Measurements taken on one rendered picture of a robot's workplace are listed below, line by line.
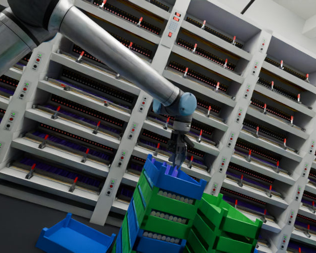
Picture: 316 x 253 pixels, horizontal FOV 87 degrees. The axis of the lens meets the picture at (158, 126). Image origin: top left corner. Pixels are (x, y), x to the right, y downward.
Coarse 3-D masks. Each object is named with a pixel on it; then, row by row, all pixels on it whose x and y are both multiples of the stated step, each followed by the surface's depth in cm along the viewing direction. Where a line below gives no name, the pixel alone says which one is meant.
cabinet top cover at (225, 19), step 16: (176, 0) 133; (192, 0) 128; (208, 0) 124; (208, 16) 137; (224, 16) 131; (240, 16) 128; (224, 32) 147; (240, 32) 141; (256, 32) 135; (272, 32) 132
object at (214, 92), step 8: (176, 64) 135; (168, 72) 118; (176, 72) 125; (184, 72) 137; (192, 72) 137; (176, 80) 120; (184, 80) 120; (192, 80) 127; (200, 80) 139; (208, 80) 140; (192, 88) 122; (200, 88) 122; (208, 88) 130; (216, 88) 126; (224, 88) 142; (216, 96) 124; (224, 96) 124; (232, 96) 132; (240, 96) 125; (232, 104) 126
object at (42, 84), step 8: (56, 72) 120; (40, 80) 105; (72, 80) 122; (40, 88) 105; (48, 88) 105; (56, 88) 105; (88, 88) 124; (64, 96) 107; (72, 96) 107; (80, 96) 108; (112, 96) 127; (88, 104) 109; (96, 104) 109; (128, 104) 129; (104, 112) 111; (112, 112) 111; (120, 112) 112; (128, 120) 113
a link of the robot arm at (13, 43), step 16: (0, 16) 48; (16, 16) 48; (0, 32) 48; (16, 32) 50; (32, 32) 52; (48, 32) 56; (0, 48) 48; (16, 48) 51; (32, 48) 56; (0, 64) 50
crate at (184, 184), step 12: (144, 168) 87; (156, 168) 68; (180, 168) 94; (156, 180) 63; (168, 180) 63; (180, 180) 64; (192, 180) 77; (204, 180) 67; (180, 192) 64; (192, 192) 66
